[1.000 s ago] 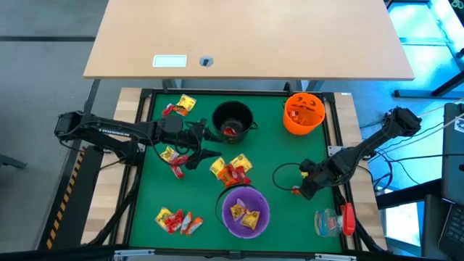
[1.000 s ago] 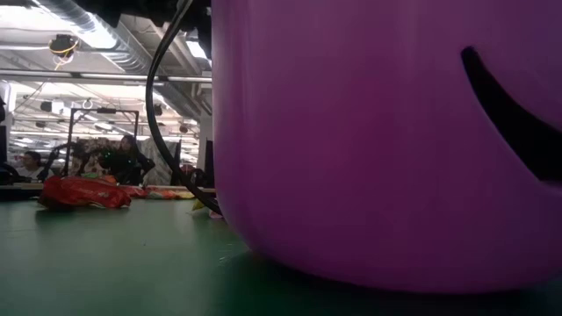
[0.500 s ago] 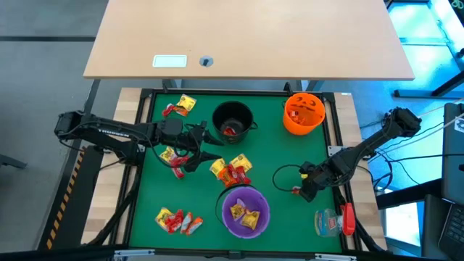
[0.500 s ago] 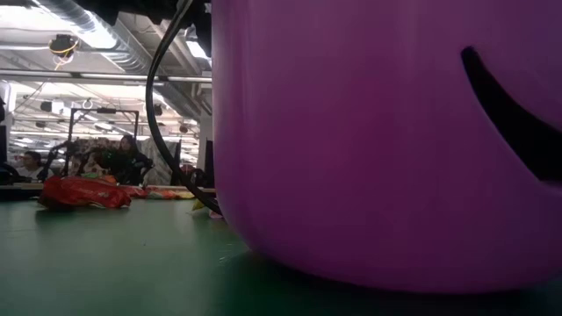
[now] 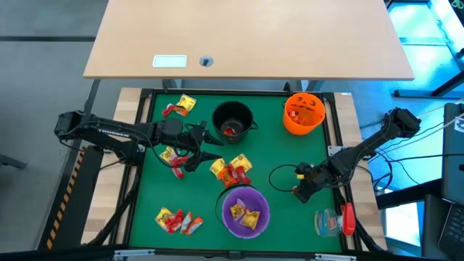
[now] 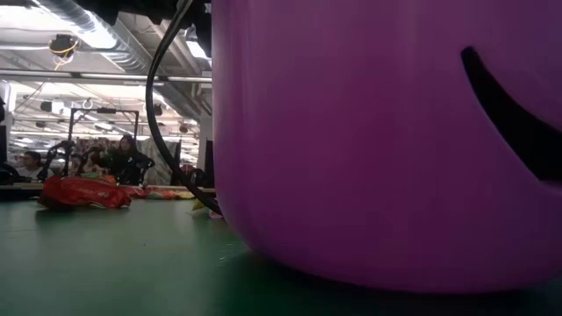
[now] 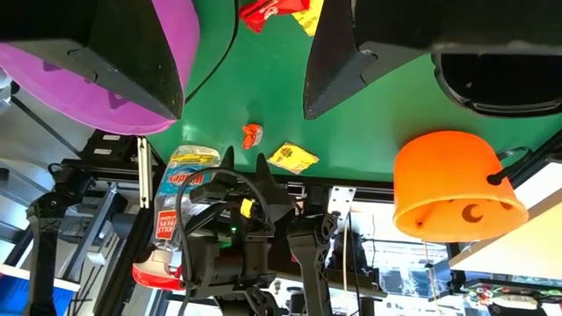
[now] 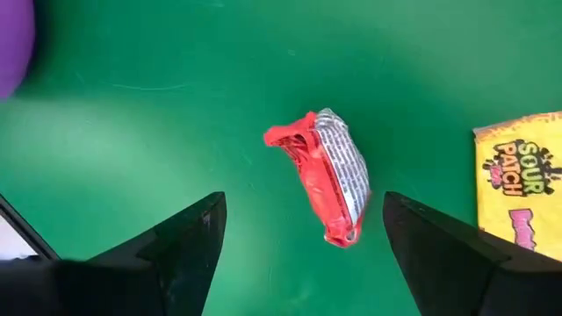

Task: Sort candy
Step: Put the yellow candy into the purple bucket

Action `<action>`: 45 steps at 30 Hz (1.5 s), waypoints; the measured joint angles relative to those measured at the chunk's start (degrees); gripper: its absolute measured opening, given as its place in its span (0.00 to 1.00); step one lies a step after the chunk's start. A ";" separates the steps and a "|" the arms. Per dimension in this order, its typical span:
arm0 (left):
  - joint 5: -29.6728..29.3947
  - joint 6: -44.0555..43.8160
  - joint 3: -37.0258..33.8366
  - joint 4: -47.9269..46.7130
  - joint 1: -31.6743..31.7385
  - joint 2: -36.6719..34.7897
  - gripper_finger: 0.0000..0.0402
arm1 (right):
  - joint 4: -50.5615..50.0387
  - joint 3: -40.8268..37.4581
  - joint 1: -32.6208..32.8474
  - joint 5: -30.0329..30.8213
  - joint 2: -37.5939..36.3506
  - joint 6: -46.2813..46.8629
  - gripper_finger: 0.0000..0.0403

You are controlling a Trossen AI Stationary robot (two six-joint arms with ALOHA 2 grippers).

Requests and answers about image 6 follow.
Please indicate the black background frame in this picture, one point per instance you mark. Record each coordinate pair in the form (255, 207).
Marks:
(104, 110)

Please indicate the orange candy wrapper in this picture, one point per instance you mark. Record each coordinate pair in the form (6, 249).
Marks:
(160, 193)

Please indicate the yellow candy packet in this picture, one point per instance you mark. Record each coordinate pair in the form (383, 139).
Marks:
(185, 195)
(198, 205)

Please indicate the green plastic bucket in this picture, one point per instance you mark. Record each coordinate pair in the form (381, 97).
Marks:
(93, 175)

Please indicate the silver ceiling pipe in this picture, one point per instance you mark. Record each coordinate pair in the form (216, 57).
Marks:
(110, 78)

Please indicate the small orange object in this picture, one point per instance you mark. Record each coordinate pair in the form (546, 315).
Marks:
(110, 178)

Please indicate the black aluminium table frame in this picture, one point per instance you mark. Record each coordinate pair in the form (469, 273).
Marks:
(17, 195)

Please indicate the round ceiling device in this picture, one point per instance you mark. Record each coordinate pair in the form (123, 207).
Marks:
(62, 45)

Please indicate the person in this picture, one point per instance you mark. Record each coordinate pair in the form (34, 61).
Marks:
(127, 160)
(90, 162)
(33, 169)

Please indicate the black background robot arm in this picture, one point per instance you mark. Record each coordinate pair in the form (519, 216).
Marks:
(55, 153)

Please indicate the red candy wrapper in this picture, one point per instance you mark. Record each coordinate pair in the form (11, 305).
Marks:
(134, 191)
(83, 193)

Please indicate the purple plastic bucket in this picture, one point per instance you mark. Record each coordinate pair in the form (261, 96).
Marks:
(373, 153)

